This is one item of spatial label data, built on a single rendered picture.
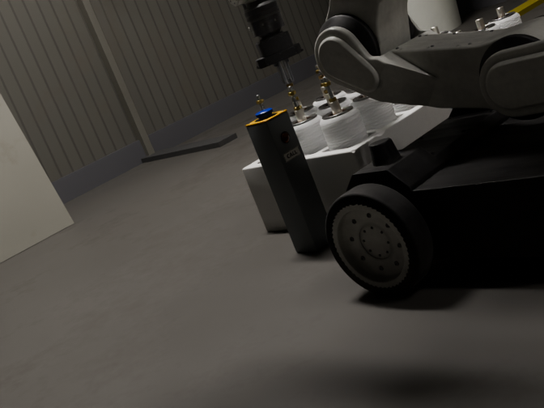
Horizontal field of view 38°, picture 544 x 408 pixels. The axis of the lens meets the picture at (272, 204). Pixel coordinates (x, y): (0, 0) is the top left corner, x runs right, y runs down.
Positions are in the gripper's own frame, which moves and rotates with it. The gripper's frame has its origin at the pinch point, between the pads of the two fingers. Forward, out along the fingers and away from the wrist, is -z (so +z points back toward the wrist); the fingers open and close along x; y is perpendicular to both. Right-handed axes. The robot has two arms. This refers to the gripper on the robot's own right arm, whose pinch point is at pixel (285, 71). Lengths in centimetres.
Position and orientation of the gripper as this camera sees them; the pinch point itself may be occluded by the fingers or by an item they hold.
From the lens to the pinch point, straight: 208.4
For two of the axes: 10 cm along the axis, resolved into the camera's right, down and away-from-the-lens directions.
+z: -3.7, -9.0, -2.3
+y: -1.9, -1.7, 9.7
